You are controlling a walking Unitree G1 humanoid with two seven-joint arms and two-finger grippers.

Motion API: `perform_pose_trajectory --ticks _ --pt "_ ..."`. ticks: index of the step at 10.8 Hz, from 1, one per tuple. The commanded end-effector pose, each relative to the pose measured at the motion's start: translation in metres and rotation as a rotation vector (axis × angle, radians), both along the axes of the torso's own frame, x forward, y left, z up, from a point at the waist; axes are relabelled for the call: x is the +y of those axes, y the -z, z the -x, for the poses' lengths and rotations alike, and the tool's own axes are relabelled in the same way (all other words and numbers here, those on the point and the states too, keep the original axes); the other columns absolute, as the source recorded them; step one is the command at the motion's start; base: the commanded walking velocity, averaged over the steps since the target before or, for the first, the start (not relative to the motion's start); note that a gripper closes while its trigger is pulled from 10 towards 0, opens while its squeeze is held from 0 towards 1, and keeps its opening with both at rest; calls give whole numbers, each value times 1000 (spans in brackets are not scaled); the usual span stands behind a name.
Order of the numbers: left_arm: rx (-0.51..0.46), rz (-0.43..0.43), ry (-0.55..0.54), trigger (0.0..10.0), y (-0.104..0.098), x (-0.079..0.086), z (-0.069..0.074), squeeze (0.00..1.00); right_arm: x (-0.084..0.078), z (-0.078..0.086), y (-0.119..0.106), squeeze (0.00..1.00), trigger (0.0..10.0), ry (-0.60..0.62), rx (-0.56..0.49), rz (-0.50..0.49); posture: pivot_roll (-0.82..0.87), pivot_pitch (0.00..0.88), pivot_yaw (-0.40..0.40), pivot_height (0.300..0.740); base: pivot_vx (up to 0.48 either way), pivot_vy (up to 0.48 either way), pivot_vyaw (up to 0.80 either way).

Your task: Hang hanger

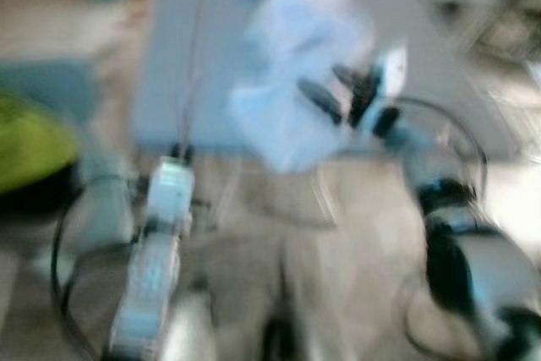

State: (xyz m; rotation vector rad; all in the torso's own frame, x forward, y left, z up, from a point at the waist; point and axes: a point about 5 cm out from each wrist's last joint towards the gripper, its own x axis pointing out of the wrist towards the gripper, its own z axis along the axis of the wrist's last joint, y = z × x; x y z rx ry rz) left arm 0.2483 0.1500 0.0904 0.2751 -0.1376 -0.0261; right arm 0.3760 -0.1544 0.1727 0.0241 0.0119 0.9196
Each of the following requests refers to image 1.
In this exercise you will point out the lime green safety vest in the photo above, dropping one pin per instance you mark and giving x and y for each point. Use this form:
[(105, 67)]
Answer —
[(34, 145)]

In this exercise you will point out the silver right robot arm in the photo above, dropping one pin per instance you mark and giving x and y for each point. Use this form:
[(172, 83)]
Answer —
[(490, 276)]

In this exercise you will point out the light blue folding table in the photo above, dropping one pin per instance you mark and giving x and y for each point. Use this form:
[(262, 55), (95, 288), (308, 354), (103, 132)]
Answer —
[(186, 57)]

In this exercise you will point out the light blue plastic chair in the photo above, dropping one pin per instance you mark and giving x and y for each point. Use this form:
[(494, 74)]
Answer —
[(59, 86)]

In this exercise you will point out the white metal folding rack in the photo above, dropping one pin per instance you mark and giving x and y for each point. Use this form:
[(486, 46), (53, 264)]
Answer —
[(499, 23)]

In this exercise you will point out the black garment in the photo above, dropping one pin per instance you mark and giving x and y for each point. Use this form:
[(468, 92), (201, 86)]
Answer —
[(34, 200)]

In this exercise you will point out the silver robot left leg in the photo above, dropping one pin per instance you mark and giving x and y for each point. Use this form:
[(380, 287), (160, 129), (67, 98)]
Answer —
[(190, 336)]

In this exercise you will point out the silver robot leg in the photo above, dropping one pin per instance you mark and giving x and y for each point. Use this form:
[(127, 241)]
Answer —
[(190, 336), (283, 344)]

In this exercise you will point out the silver robot right leg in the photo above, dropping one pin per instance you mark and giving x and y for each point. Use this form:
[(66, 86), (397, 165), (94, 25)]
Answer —
[(283, 344)]

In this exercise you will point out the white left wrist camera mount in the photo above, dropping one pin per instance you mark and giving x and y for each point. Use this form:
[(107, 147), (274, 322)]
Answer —
[(169, 192)]

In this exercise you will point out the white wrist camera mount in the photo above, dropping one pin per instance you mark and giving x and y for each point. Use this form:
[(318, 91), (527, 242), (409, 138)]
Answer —
[(169, 192), (393, 69)]

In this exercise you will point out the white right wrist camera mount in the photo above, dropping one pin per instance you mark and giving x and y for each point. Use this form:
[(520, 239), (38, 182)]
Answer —
[(393, 69)]

